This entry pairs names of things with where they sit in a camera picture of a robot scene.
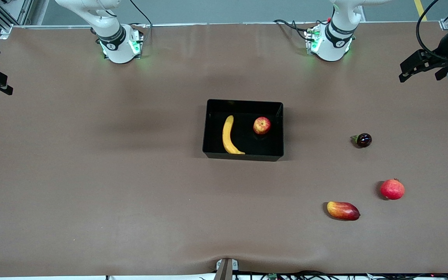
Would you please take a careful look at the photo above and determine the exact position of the red yellow apple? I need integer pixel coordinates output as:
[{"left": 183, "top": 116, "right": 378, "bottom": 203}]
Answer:
[{"left": 253, "top": 116, "right": 271, "bottom": 135}]

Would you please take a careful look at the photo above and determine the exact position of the black plastic box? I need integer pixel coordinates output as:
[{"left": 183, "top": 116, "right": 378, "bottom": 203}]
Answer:
[{"left": 202, "top": 99, "right": 285, "bottom": 162}]

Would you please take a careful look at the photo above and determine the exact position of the yellow banana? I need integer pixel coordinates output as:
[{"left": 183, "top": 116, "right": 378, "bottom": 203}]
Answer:
[{"left": 222, "top": 115, "right": 246, "bottom": 155}]

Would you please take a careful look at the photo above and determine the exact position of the dark purple plum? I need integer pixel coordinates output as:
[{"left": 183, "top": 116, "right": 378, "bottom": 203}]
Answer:
[{"left": 351, "top": 133, "right": 373, "bottom": 148}]

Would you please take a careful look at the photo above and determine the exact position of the red pomegranate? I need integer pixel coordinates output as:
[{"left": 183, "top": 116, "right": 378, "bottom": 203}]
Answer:
[{"left": 380, "top": 178, "right": 406, "bottom": 200}]

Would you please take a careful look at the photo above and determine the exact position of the red yellow mango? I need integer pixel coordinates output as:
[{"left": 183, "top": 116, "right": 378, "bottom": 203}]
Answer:
[{"left": 327, "top": 201, "right": 361, "bottom": 221}]

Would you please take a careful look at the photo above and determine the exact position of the brown table mat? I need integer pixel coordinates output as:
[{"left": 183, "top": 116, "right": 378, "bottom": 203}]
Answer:
[{"left": 0, "top": 21, "right": 448, "bottom": 277}]

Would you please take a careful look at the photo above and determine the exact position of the metal table clamp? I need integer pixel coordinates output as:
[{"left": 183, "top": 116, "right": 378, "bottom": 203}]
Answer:
[{"left": 215, "top": 258, "right": 239, "bottom": 280}]

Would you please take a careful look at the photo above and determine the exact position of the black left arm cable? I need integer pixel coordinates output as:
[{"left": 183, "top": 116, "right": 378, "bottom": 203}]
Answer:
[{"left": 415, "top": 0, "right": 448, "bottom": 63}]

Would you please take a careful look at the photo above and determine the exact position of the black base cable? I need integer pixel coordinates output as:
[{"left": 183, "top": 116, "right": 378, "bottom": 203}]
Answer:
[
  {"left": 273, "top": 19, "right": 314, "bottom": 41},
  {"left": 129, "top": 0, "right": 153, "bottom": 43}
]

